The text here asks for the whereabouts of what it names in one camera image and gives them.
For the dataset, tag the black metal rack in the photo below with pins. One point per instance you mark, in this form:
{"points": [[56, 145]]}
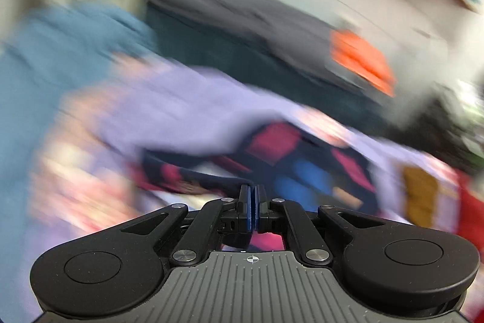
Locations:
{"points": [[446, 118]]}

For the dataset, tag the red item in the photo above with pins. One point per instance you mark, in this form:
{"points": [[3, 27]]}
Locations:
{"points": [[469, 209]]}

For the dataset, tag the orange cloth item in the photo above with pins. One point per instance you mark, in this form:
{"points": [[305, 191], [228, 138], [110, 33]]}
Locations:
{"points": [[359, 62]]}

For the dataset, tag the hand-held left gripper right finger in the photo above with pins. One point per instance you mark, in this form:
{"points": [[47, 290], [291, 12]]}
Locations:
{"points": [[258, 207]]}

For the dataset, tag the dark teal bed cover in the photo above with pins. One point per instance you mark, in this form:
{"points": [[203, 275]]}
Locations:
{"points": [[211, 54]]}

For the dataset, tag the brown garment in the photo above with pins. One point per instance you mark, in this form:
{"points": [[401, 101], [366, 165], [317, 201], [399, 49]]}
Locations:
{"points": [[419, 194]]}

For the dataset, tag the navy cartoon print shirt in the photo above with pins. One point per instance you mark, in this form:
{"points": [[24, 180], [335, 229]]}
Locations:
{"points": [[302, 171]]}

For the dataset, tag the light blue blanket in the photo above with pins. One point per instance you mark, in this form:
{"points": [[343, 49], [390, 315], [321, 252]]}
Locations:
{"points": [[56, 62]]}

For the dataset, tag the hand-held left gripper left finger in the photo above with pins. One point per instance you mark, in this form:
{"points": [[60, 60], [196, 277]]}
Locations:
{"points": [[247, 207]]}

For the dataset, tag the purple floral bedsheet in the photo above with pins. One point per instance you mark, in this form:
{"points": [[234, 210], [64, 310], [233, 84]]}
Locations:
{"points": [[181, 111]]}

